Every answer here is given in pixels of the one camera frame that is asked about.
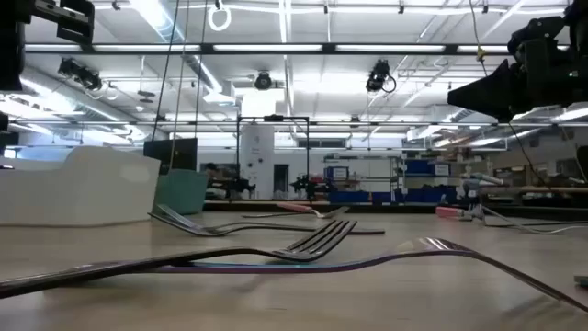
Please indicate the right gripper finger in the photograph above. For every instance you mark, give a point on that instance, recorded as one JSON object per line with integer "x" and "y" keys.
{"x": 491, "y": 96}

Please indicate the black metal fork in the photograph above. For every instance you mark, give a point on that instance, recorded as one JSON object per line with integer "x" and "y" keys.
{"x": 179, "y": 220}
{"x": 266, "y": 214}
{"x": 92, "y": 270}

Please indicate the iridescent rainbow fork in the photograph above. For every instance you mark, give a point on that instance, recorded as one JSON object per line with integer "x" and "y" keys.
{"x": 275, "y": 269}

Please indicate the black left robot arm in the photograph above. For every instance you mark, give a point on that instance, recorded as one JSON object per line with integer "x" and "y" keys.
{"x": 11, "y": 46}

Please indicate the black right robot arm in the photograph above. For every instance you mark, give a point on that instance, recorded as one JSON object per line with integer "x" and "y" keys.
{"x": 580, "y": 18}

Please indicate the black background robot arm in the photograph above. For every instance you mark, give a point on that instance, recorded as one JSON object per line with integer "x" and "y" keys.
{"x": 308, "y": 186}
{"x": 236, "y": 186}

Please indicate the blue storage crate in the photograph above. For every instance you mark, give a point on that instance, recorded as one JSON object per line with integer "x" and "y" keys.
{"x": 419, "y": 167}
{"x": 349, "y": 197}

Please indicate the black overhead gantry bar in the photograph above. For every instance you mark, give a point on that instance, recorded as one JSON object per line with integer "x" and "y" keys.
{"x": 206, "y": 48}

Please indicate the white plastic bin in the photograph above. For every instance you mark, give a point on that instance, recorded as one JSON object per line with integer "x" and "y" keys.
{"x": 69, "y": 193}

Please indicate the black background monitor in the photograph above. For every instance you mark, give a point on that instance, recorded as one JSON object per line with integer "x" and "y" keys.
{"x": 170, "y": 154}

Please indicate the teal plastic bin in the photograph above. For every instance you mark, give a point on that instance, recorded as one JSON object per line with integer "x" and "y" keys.
{"x": 184, "y": 190}

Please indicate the person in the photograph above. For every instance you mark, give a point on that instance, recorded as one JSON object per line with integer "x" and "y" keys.
{"x": 211, "y": 168}

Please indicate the white background column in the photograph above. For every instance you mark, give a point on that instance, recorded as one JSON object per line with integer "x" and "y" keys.
{"x": 257, "y": 156}

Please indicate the black hanging camera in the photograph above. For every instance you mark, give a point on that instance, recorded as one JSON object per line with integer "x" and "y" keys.
{"x": 80, "y": 73}
{"x": 377, "y": 76}

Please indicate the black aluminium table frame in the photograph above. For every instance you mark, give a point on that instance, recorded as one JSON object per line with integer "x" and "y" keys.
{"x": 390, "y": 208}

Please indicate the black overhead camera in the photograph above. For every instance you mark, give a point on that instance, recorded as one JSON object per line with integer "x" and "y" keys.
{"x": 263, "y": 81}

